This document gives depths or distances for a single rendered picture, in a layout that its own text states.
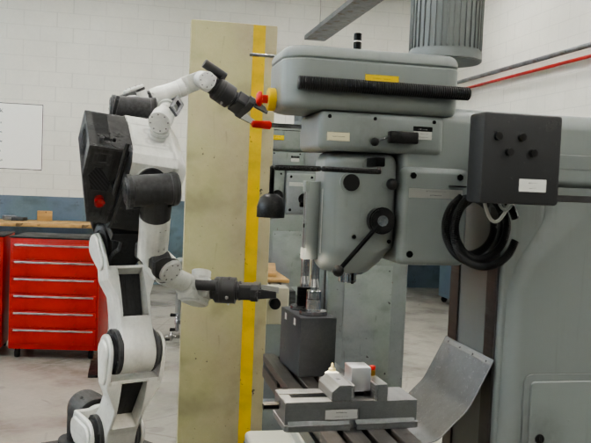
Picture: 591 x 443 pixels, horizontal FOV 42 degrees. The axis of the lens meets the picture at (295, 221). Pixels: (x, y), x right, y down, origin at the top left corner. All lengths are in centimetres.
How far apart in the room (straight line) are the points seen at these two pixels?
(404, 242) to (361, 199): 16
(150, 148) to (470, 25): 96
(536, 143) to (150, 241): 110
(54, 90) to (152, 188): 900
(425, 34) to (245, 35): 181
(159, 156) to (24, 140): 887
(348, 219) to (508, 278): 45
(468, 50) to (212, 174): 191
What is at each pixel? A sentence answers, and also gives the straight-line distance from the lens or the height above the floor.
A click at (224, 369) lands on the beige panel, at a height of 60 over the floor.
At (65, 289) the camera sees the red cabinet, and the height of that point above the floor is 58.
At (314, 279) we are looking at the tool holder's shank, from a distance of 244.
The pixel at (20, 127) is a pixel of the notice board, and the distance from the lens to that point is 1112.
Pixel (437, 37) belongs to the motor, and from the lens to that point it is 211.
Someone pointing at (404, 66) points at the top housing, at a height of 185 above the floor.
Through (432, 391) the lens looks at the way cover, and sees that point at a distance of 231.
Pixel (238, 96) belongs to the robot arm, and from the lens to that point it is 290.
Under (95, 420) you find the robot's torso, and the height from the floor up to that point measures 74.
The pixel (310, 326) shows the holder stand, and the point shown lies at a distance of 241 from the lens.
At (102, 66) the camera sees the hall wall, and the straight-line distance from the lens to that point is 1111.
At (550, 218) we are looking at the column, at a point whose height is 148.
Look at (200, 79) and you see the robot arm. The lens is 284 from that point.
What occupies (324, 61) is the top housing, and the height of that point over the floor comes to 185.
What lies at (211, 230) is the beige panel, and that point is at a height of 129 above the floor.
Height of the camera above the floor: 155
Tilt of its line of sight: 3 degrees down
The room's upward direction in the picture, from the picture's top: 2 degrees clockwise
